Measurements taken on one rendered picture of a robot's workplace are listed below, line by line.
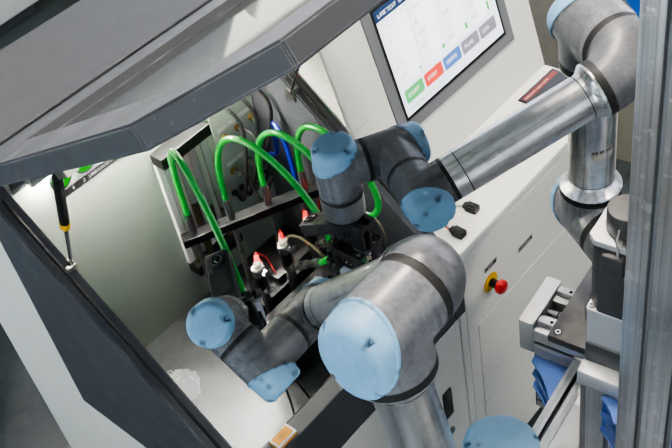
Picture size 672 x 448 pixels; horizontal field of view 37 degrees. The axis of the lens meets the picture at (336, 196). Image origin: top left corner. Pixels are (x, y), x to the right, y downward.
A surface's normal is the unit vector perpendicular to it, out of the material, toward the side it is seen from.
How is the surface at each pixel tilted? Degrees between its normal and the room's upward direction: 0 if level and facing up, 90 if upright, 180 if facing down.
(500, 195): 0
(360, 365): 83
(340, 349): 83
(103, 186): 90
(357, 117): 76
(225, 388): 0
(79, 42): 0
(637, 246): 90
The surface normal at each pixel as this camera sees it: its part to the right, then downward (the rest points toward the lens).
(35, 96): -0.15, -0.73
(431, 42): 0.69, 0.16
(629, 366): -0.55, 0.62
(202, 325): -0.11, -0.04
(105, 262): 0.75, 0.35
